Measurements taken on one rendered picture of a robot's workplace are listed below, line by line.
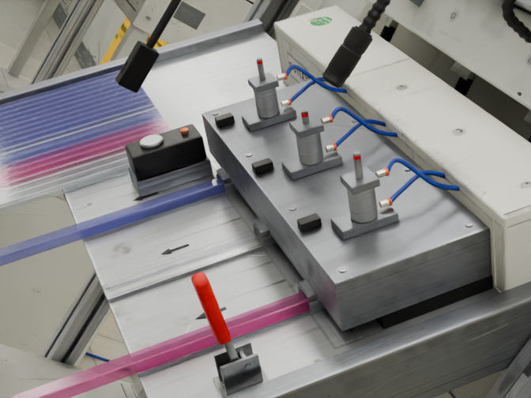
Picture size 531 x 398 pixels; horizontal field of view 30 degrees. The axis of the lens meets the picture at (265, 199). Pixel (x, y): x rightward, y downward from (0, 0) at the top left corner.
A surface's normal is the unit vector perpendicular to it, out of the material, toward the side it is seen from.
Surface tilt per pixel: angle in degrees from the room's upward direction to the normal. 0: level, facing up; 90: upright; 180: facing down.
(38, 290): 90
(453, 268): 90
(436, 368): 90
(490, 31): 90
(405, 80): 44
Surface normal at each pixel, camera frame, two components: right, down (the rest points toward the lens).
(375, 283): 0.35, 0.45
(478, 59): -0.77, -0.36
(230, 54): -0.15, -0.84
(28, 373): 0.53, -0.82
